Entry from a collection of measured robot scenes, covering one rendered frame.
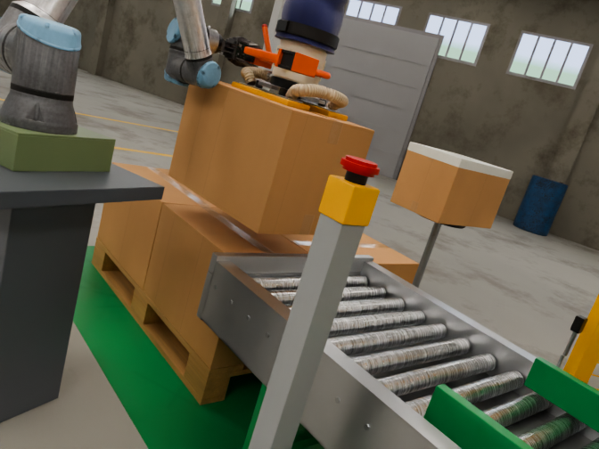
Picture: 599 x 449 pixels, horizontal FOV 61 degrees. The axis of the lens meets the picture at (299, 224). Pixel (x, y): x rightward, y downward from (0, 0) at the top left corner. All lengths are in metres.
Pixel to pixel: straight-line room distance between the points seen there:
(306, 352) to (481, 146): 9.40
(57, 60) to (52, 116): 0.14
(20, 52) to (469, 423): 1.33
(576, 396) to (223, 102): 1.36
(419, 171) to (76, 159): 2.24
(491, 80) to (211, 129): 8.77
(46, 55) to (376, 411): 1.13
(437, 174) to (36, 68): 2.32
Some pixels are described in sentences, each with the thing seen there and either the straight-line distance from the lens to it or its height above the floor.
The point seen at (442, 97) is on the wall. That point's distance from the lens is 10.46.
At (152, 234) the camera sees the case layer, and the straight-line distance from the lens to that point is 2.23.
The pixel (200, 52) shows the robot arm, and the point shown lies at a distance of 1.78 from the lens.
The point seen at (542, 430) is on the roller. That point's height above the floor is 0.55.
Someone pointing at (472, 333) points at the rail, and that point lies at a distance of 1.70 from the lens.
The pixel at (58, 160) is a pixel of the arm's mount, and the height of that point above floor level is 0.78.
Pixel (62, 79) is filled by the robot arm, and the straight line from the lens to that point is 1.48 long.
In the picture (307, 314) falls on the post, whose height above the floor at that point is 0.75.
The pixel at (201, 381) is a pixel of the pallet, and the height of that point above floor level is 0.08.
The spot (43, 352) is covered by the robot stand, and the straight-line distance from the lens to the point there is 1.73.
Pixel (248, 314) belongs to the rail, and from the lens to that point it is 1.39.
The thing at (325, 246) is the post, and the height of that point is 0.88.
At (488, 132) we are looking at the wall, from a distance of 10.23.
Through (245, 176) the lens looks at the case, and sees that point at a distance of 1.68.
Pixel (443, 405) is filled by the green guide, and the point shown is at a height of 0.61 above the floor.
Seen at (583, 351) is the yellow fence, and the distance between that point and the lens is 1.67.
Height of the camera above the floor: 1.12
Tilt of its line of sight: 14 degrees down
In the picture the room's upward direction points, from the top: 17 degrees clockwise
